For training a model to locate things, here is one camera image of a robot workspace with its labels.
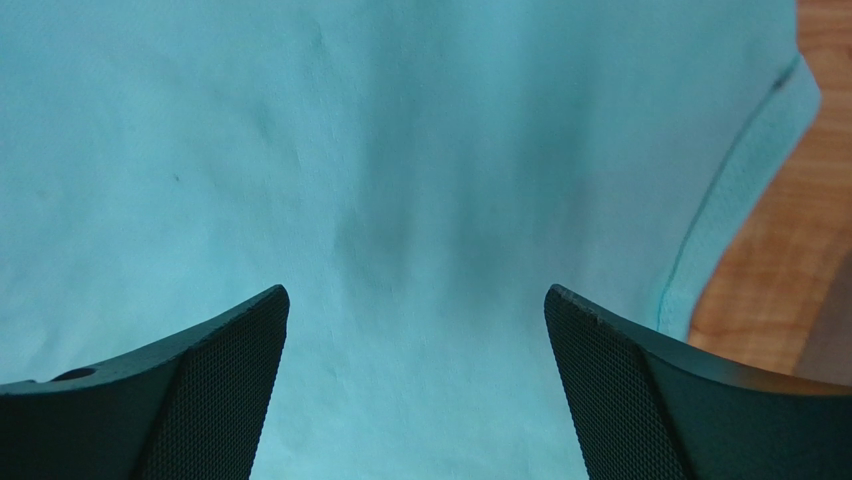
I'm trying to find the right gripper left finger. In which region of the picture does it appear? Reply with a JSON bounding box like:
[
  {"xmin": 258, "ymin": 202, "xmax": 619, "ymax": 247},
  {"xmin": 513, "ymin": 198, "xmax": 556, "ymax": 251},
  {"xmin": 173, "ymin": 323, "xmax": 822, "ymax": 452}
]
[{"xmin": 1, "ymin": 285, "xmax": 290, "ymax": 479}]

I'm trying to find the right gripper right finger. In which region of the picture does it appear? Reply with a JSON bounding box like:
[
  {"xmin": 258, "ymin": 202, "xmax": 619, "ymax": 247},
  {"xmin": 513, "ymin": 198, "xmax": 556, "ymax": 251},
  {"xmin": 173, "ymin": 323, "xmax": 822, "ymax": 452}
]
[{"xmin": 544, "ymin": 284, "xmax": 851, "ymax": 479}]

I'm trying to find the mint green t shirt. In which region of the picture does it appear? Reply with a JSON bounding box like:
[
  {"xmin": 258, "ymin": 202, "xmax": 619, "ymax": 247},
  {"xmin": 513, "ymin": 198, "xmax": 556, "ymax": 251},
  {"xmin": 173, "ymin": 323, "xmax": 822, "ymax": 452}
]
[{"xmin": 1, "ymin": 1, "xmax": 819, "ymax": 479}]

